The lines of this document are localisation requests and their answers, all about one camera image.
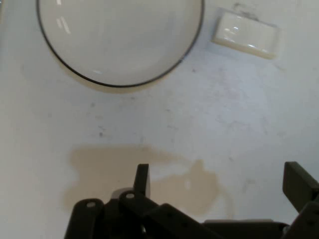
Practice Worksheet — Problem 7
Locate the white bowl with black rim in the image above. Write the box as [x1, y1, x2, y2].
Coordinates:
[36, 0, 205, 89]

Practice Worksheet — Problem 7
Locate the white ceramic cutlery rest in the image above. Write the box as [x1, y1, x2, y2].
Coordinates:
[210, 8, 283, 61]

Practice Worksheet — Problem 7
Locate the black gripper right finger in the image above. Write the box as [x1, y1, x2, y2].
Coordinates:
[282, 161, 319, 239]

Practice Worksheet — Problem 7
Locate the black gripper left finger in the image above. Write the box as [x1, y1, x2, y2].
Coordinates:
[64, 163, 215, 239]

